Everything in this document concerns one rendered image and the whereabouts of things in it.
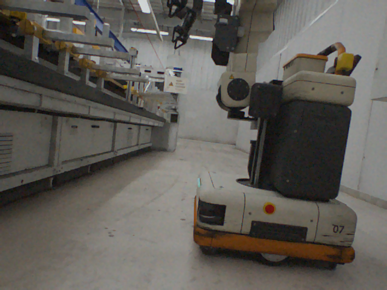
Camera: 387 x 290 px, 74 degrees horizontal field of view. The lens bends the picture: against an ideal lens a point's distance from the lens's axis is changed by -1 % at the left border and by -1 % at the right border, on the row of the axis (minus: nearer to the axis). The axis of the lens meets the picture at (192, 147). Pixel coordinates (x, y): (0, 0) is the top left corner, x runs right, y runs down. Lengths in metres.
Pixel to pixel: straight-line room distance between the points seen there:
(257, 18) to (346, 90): 0.52
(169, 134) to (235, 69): 4.44
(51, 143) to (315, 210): 1.58
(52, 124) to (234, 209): 1.31
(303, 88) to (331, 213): 0.52
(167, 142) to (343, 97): 4.82
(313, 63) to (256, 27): 0.31
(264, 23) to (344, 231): 0.98
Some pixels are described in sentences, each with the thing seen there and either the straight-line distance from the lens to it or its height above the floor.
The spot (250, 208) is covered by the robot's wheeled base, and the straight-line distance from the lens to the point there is 1.07.
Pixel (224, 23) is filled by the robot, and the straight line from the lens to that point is 1.28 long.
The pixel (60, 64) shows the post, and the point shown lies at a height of 0.75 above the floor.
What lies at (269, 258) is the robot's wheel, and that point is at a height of 0.03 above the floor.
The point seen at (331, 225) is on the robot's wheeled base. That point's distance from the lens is 1.20.
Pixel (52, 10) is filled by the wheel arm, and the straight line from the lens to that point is 0.99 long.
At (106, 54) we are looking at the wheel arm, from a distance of 1.44.
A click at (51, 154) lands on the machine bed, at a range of 1.91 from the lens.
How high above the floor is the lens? 0.51
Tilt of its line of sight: 3 degrees down
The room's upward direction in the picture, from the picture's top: 7 degrees clockwise
